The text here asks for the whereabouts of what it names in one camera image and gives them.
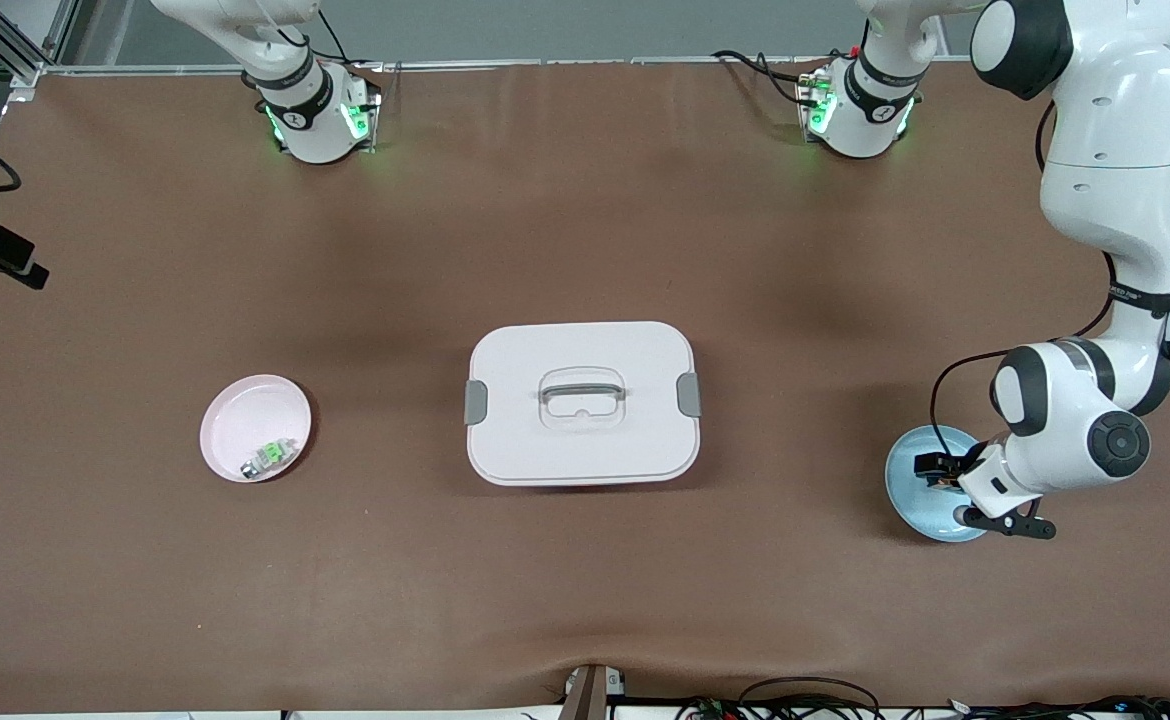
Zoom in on black arm base cable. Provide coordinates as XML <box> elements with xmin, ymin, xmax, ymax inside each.
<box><xmin>712</xmin><ymin>49</ymin><xmax>816</xmax><ymax>106</ymax></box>
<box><xmin>280</xmin><ymin>8</ymin><xmax>351</xmax><ymax>66</ymax></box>

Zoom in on black right arm base cable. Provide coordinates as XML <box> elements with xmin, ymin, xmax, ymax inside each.
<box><xmin>280</xmin><ymin>8</ymin><xmax>351</xmax><ymax>66</ymax></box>

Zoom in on silver table edge rail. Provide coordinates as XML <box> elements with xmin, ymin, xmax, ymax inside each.
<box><xmin>40</xmin><ymin>54</ymin><xmax>976</xmax><ymax>74</ymax></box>

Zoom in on black looped cable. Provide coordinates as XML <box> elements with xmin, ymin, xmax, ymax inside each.
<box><xmin>740</xmin><ymin>677</ymin><xmax>882</xmax><ymax>720</ymax></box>

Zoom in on light blue round plate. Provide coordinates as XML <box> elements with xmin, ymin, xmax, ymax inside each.
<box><xmin>885</xmin><ymin>425</ymin><xmax>1004</xmax><ymax>544</ymax></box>

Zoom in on green and white switch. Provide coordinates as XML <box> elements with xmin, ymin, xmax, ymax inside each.
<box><xmin>240</xmin><ymin>437</ymin><xmax>301</xmax><ymax>479</ymax></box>

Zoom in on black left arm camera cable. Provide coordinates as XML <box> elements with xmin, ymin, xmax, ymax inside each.
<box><xmin>930</xmin><ymin>100</ymin><xmax>1170</xmax><ymax>471</ymax></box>

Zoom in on black left arm base cable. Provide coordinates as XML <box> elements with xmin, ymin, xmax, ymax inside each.
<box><xmin>712</xmin><ymin>49</ymin><xmax>816</xmax><ymax>106</ymax></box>

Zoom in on white lidded box grey latches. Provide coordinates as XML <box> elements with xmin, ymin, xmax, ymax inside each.
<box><xmin>464</xmin><ymin>320</ymin><xmax>703</xmax><ymax>488</ymax></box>

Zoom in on brown post with white clip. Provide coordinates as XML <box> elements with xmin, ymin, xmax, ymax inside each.
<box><xmin>560</xmin><ymin>663</ymin><xmax>628</xmax><ymax>720</ymax></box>

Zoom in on pale pink round plate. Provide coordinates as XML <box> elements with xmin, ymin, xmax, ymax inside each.
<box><xmin>200</xmin><ymin>374</ymin><xmax>313</xmax><ymax>484</ymax></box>

